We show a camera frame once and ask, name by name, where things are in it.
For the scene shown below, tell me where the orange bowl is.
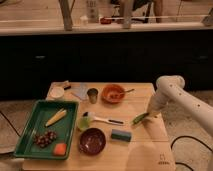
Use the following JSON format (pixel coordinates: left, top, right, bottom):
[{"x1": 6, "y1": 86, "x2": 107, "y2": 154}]
[{"x1": 101, "y1": 84, "x2": 125, "y2": 104}]

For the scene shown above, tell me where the white round lid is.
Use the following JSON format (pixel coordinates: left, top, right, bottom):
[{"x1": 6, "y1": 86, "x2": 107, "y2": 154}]
[{"x1": 50, "y1": 86, "x2": 64, "y2": 99}]

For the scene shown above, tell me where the green plastic tray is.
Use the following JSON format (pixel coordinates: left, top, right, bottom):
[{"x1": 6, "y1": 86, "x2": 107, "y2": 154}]
[{"x1": 14, "y1": 100, "x2": 78, "y2": 160}]

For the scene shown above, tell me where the black cable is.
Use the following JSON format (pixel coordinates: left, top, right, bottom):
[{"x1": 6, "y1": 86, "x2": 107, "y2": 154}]
[
  {"x1": 0, "y1": 110, "x2": 22, "y2": 138},
  {"x1": 170, "y1": 134, "x2": 213, "y2": 171}
]

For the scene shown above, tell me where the red object on shelf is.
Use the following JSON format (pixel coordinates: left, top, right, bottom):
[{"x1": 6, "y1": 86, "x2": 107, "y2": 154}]
[{"x1": 100, "y1": 17, "x2": 112, "y2": 25}]

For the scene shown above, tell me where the teal rectangular sponge block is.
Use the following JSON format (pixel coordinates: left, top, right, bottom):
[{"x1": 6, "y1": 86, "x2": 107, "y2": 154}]
[{"x1": 111, "y1": 129, "x2": 132, "y2": 142}]

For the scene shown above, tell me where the metal cup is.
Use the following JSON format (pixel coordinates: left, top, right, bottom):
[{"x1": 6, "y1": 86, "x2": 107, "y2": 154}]
[{"x1": 87, "y1": 88, "x2": 98, "y2": 104}]

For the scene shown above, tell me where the dark grape bunch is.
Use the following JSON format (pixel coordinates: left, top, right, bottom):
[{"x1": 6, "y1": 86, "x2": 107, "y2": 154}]
[{"x1": 34, "y1": 131, "x2": 57, "y2": 148}]

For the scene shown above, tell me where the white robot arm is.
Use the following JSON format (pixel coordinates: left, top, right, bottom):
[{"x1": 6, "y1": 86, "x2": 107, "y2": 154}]
[{"x1": 147, "y1": 75, "x2": 213, "y2": 136}]

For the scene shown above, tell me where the green pepper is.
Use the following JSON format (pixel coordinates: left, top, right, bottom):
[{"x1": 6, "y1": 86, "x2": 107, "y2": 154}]
[{"x1": 132, "y1": 113, "x2": 145, "y2": 125}]

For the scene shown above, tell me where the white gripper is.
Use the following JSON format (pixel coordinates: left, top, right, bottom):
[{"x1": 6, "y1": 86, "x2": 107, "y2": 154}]
[{"x1": 142, "y1": 92, "x2": 168, "y2": 120}]

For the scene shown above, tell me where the small brown brush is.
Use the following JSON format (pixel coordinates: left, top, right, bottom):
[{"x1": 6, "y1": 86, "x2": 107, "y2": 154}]
[{"x1": 58, "y1": 80, "x2": 71, "y2": 90}]

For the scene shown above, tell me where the dark maroon bowl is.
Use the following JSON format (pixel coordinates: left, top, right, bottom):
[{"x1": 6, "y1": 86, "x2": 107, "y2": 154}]
[{"x1": 78, "y1": 128, "x2": 106, "y2": 156}]

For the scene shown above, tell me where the yellow corn cob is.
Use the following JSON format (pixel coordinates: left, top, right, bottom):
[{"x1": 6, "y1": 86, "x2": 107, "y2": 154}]
[{"x1": 45, "y1": 109, "x2": 67, "y2": 127}]

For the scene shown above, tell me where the black cable right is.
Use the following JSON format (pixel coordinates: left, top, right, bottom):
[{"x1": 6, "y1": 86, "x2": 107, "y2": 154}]
[{"x1": 170, "y1": 134, "x2": 213, "y2": 171}]

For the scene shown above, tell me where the grey cloth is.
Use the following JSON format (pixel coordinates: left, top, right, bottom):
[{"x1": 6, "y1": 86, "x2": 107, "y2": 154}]
[{"x1": 71, "y1": 83, "x2": 88, "y2": 100}]

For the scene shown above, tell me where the small green cup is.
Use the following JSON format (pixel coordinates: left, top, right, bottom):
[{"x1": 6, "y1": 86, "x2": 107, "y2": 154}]
[{"x1": 77, "y1": 116, "x2": 90, "y2": 131}]

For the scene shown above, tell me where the orange carrot piece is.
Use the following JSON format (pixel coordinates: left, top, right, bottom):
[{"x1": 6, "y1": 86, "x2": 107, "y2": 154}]
[{"x1": 53, "y1": 143, "x2": 67, "y2": 156}]

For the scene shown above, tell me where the black cable left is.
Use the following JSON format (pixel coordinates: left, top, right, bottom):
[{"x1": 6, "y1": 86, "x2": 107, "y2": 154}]
[{"x1": 0, "y1": 110, "x2": 22, "y2": 138}]

